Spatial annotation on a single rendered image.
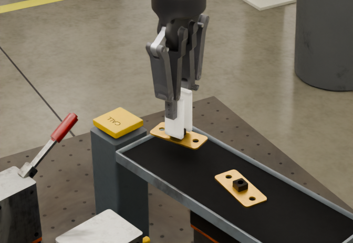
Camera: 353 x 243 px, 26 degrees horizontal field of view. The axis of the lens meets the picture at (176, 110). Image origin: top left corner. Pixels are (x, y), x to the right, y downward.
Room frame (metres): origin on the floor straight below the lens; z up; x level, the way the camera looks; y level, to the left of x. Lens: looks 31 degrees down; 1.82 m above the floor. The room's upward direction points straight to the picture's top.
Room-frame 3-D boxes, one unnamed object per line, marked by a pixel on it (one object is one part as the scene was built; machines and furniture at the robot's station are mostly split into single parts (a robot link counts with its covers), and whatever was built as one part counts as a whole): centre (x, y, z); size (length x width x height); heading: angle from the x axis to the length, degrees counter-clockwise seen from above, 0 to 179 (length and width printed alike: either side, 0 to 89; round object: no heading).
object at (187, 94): (0.98, -0.01, 1.23); 0.03 x 0.01 x 0.07; 57
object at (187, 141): (0.97, 0.00, 1.20); 0.08 x 0.04 x 0.01; 57
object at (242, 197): (0.88, -0.09, 1.17); 0.08 x 0.04 x 0.01; 30
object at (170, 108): (0.95, 0.01, 1.26); 0.03 x 0.01 x 0.05; 147
